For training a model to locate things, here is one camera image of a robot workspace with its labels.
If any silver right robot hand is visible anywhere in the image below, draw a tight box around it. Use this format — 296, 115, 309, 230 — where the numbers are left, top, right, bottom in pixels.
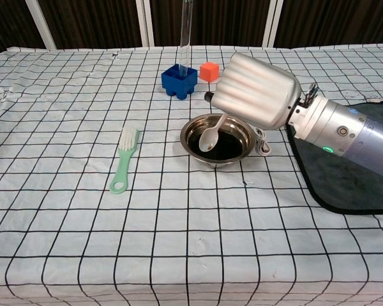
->
204, 52, 300, 131

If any white plastic spoon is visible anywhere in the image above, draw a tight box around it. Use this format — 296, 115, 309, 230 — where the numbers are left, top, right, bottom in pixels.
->
199, 113, 227, 152

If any metal bowl with dark liquid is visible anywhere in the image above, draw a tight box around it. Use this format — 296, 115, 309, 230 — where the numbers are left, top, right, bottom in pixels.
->
181, 114, 255, 169

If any dark grey cloth mat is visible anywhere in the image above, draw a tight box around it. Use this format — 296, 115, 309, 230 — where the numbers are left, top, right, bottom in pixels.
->
285, 97, 383, 215

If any orange cube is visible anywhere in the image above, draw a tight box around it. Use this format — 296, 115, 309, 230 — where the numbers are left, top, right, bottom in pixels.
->
199, 62, 220, 84

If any blue plastic tube holder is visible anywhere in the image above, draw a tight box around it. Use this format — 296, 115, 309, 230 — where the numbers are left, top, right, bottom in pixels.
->
161, 64, 199, 101

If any clear test tube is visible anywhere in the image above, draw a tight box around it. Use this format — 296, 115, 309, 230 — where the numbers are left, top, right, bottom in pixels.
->
179, 0, 193, 77

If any green scrubbing brush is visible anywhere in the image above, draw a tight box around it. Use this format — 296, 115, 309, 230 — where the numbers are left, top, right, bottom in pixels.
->
110, 126, 140, 194

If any white checkered tablecloth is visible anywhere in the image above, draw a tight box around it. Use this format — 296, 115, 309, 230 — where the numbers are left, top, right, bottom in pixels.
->
0, 43, 383, 306

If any coiled white cable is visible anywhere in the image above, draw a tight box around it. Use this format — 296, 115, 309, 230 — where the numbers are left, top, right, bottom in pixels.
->
253, 126, 272, 157

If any white partition post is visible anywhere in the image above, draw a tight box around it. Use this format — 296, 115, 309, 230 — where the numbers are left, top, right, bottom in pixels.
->
27, 0, 57, 50
135, 0, 156, 48
261, 0, 283, 48

